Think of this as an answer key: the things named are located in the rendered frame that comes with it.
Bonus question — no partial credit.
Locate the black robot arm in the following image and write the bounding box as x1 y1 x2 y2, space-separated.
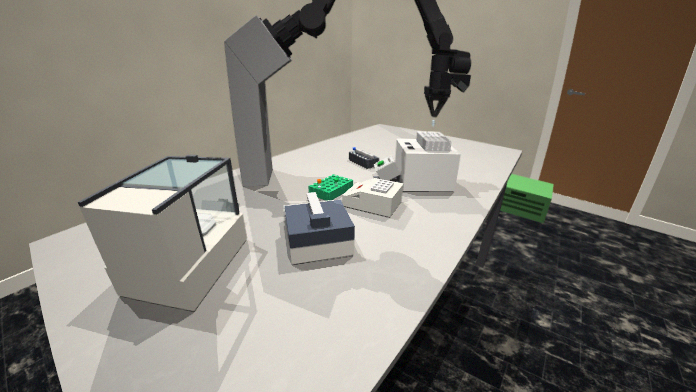
262 0 471 92

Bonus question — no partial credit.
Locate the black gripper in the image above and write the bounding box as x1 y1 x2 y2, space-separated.
424 71 451 117

